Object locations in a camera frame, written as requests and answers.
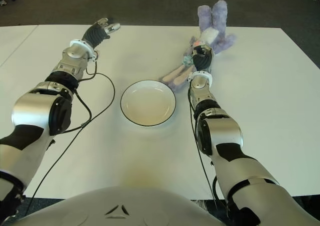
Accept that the grey robot torso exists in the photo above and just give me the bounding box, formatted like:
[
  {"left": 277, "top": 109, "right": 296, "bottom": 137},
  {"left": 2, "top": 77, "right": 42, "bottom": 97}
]
[{"left": 9, "top": 185, "right": 226, "bottom": 226}]

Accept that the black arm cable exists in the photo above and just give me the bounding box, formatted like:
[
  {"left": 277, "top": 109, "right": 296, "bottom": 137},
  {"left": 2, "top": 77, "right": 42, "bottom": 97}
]
[
  {"left": 187, "top": 80, "right": 218, "bottom": 202},
  {"left": 23, "top": 57, "right": 116, "bottom": 214}
]

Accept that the white plate with black rim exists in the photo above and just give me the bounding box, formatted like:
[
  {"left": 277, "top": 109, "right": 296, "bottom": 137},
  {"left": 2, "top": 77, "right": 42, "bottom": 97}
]
[{"left": 120, "top": 79, "right": 177, "bottom": 127}]

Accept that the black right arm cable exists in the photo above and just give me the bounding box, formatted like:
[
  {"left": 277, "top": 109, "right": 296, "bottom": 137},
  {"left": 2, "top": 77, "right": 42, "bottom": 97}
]
[{"left": 187, "top": 80, "right": 218, "bottom": 202}]

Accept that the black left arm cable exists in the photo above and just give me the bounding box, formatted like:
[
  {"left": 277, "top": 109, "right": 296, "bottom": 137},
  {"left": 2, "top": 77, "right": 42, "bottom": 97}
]
[{"left": 23, "top": 57, "right": 116, "bottom": 214}]

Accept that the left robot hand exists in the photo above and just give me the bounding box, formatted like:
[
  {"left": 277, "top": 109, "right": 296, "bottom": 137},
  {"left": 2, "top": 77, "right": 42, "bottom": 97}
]
[{"left": 81, "top": 17, "right": 121, "bottom": 49}]

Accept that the purple plush bunny doll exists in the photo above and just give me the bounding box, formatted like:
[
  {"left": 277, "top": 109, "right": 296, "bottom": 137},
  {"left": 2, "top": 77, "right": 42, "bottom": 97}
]
[{"left": 159, "top": 0, "right": 237, "bottom": 92}]

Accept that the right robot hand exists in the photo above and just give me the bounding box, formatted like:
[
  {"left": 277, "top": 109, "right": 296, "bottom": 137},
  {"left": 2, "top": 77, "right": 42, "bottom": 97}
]
[{"left": 191, "top": 43, "right": 215, "bottom": 74}]

